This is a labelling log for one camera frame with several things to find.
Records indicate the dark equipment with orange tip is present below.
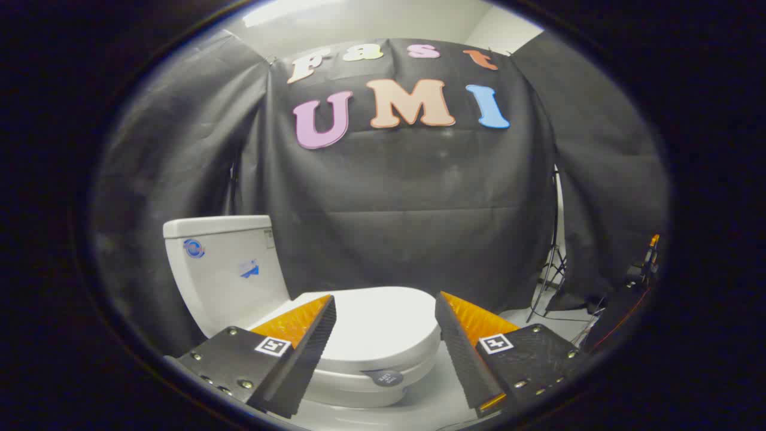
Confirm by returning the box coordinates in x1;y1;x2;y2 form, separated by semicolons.
582;233;662;355

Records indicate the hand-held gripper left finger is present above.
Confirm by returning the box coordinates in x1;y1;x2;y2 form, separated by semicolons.
165;294;337;420

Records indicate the black backdrop cloth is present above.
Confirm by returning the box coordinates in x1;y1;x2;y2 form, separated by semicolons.
90;29;671;360

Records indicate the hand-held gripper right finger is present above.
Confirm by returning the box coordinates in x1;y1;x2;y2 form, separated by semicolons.
434;291;594;419

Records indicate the white toilet lid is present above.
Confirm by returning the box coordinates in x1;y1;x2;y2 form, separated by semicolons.
263;286;442;388

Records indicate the black tripod stand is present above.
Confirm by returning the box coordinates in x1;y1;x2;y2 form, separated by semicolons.
527;165;576;324

